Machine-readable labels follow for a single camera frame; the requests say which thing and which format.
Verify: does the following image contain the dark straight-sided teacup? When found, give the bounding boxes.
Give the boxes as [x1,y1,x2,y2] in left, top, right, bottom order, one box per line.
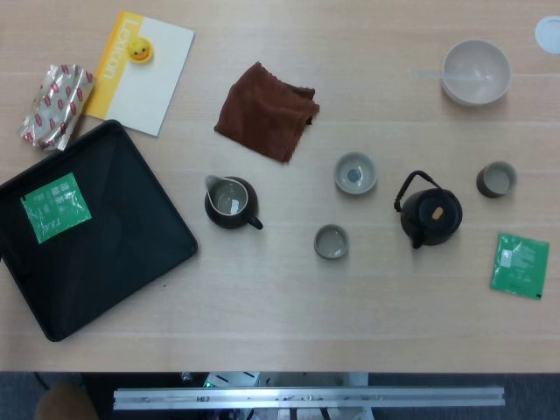
[475,161,518,198]
[312,223,351,261]

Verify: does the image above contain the brown folded cloth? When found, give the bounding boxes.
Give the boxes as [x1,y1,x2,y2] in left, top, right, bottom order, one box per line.
[213,61,321,165]

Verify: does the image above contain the white round lid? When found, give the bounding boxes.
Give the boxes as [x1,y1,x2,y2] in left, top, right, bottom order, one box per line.
[534,15,560,56]

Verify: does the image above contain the silver red snack packet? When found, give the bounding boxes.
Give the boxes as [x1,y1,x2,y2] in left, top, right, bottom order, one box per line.
[17,63,96,152]

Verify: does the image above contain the green tea packet barcode label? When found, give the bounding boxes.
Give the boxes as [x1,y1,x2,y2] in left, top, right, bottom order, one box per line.
[489,231,550,302]

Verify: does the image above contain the green tea packet white characters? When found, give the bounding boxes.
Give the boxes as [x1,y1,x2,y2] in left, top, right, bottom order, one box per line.
[20,171,93,245]

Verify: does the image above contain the yellow duck toy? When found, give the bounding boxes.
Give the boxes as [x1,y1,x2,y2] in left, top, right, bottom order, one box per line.
[126,37,156,65]

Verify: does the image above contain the black rectangular tray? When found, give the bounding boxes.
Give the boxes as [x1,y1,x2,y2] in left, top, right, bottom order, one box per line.
[0,119,199,343]

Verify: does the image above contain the yellow and white booklet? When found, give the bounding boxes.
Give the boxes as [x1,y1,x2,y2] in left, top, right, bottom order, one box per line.
[84,10,196,138]

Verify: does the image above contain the white ceramic bowl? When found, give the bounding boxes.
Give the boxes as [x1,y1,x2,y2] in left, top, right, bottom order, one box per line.
[440,39,512,108]

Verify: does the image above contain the black cast iron teapot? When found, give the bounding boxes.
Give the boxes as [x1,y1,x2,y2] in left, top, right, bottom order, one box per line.
[392,170,464,250]

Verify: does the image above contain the aluminium profile rail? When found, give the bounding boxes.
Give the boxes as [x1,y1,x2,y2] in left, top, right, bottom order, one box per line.
[112,385,508,411]

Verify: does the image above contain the shallow grey tea bowl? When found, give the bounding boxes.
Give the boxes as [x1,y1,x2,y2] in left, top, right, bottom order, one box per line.
[334,150,378,195]

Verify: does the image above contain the black ceramic pouring pitcher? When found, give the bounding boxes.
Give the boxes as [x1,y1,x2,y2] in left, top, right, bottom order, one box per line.
[204,174,264,231]

